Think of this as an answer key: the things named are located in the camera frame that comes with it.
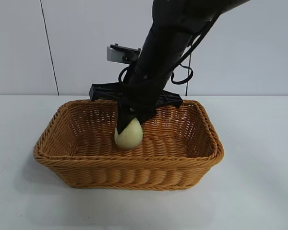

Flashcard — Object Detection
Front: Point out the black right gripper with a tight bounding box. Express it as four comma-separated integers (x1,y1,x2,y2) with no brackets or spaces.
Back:
90,59,183,135

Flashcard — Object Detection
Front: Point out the pale egg yolk pastry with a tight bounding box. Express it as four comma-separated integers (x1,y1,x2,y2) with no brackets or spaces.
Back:
114,118,144,151

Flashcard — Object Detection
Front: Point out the woven wicker basket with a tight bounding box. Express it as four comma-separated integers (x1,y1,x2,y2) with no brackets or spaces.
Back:
33,99,225,191

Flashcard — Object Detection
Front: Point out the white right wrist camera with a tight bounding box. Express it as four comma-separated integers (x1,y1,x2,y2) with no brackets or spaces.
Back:
107,44,142,64

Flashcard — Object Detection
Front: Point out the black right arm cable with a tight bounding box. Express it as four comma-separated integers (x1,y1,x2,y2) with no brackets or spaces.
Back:
170,14,221,85

